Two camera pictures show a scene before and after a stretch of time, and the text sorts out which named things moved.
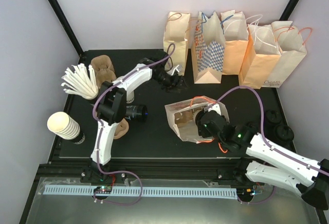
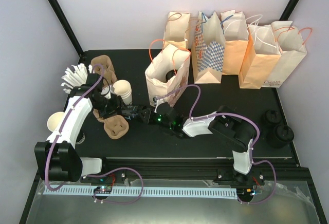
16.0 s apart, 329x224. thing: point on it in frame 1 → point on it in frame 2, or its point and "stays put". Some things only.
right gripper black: [202, 130] → [147, 119]
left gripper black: [174, 84] → [117, 106]
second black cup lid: [284, 133] stays put
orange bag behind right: [260, 56] stays put
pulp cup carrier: [103, 68] stays put
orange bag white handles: [235, 31] stays put
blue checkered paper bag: [208, 49] stays put
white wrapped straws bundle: [81, 82] stays put
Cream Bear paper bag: [181, 114] → [167, 76]
